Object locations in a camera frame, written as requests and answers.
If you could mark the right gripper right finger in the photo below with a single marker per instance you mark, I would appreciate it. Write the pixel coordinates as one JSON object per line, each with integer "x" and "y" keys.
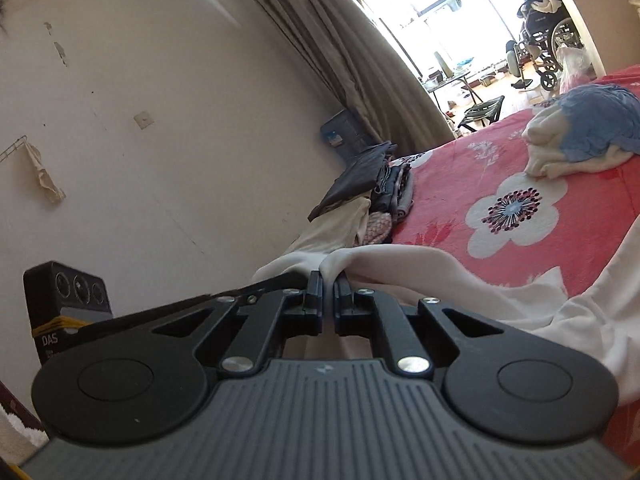
{"x": 407, "y": 338}

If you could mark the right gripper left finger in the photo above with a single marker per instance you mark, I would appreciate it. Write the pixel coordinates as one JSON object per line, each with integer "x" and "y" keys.
{"x": 259, "y": 319}

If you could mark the cream bear sweatshirt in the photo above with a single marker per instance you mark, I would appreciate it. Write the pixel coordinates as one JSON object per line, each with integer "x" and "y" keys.
{"x": 602, "y": 322}

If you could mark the beige folded clothes pile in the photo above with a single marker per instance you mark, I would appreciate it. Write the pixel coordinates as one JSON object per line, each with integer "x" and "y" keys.
{"x": 348, "y": 225}

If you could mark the dark folded clothes stack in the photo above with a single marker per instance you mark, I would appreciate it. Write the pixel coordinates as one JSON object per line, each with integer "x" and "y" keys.
{"x": 372, "y": 173}

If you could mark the black folding stool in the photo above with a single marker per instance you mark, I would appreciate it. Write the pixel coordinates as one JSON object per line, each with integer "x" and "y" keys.
{"x": 487, "y": 111}

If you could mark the wheelchair with clothes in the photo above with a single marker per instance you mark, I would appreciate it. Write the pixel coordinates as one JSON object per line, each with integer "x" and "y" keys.
{"x": 547, "y": 28}

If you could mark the red floral bed blanket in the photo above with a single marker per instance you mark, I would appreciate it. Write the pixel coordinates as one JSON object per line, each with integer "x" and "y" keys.
{"x": 474, "y": 200}

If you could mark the blue storage crate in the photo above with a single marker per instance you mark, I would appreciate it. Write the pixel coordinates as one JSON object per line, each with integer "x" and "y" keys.
{"x": 346, "y": 135}

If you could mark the cream crumpled garment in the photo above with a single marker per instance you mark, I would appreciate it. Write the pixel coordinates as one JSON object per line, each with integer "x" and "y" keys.
{"x": 543, "y": 135}

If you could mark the glass side table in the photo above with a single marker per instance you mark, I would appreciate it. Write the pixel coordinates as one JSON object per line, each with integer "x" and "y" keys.
{"x": 449, "y": 76}

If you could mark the blue crumpled garment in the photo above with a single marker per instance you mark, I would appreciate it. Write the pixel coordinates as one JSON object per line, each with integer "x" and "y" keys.
{"x": 599, "y": 116}

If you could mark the brown curtain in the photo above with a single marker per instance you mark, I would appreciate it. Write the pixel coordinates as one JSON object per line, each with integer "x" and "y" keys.
{"x": 365, "y": 74}

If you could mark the cloth hanging on wall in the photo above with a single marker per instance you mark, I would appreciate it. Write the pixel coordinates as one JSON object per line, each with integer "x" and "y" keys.
{"x": 53, "y": 193}

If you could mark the white wall socket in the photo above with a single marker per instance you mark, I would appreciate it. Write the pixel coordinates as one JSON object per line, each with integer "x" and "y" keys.
{"x": 143, "y": 120}

